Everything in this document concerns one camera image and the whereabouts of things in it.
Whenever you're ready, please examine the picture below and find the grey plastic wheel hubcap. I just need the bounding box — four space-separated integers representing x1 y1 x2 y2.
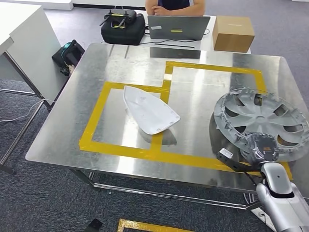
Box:
213 87 309 163

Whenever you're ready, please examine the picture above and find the black remote controller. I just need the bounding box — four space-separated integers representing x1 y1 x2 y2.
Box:
99 8 138 29

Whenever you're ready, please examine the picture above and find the white desk with metal legs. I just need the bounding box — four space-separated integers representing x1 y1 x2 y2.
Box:
0 2 69 175

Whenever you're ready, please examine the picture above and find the black carry case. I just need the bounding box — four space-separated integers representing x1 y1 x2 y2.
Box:
100 13 146 46

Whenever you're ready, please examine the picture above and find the white floor cable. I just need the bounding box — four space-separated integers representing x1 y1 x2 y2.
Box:
0 98 57 124

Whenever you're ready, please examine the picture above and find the person behind laptop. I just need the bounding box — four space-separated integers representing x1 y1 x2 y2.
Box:
145 0 206 16

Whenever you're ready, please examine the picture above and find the grey laptop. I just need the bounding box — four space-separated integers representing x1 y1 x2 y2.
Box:
147 15 211 41

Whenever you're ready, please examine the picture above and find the white table under laptop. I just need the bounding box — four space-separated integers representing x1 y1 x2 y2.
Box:
101 13 252 55

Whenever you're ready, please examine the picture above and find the black robot left foot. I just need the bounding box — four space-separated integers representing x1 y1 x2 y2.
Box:
82 218 103 232

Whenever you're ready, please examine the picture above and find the white plastic cover part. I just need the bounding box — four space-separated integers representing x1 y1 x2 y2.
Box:
123 86 181 136

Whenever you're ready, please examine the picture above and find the black and teal bag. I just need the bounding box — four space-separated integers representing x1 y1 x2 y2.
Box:
51 39 85 77

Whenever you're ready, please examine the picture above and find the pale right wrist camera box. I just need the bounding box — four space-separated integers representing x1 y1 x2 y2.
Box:
217 147 234 161

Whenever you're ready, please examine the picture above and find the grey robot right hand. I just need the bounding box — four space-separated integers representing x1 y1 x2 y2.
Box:
243 132 280 167

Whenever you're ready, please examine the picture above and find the steel workbench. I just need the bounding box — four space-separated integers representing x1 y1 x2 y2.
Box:
25 42 309 231

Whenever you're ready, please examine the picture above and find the brown cardboard box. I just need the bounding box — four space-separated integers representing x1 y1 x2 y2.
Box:
212 15 255 54

